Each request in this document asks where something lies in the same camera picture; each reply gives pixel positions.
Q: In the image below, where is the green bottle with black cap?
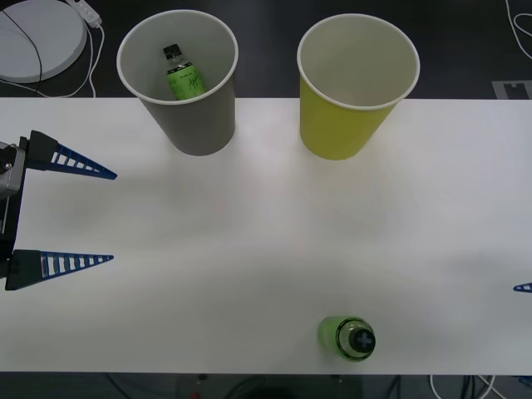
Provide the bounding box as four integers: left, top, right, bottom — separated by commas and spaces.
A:
161, 43, 208, 102

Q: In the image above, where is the white round lamp base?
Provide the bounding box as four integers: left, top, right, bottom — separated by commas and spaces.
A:
0, 0, 89, 83

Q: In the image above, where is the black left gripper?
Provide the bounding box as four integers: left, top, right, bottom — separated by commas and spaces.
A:
0, 130, 118, 292

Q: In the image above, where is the thin black cable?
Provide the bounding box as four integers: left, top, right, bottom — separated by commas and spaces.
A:
0, 7, 44, 97

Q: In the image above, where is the grey plastic waste bin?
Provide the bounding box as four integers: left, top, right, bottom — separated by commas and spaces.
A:
116, 10, 240, 158

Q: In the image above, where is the white power strip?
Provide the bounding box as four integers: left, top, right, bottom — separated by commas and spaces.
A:
66, 0, 103, 28

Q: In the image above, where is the green bottle with crossed cap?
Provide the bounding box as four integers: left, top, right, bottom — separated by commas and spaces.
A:
318, 315, 377, 363

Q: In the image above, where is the white cable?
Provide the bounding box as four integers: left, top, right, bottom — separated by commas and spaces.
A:
505, 0, 532, 72
0, 22, 106, 100
429, 373, 502, 399

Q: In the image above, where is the yellow-green plastic waste bin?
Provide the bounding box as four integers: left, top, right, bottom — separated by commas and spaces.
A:
296, 14, 421, 161

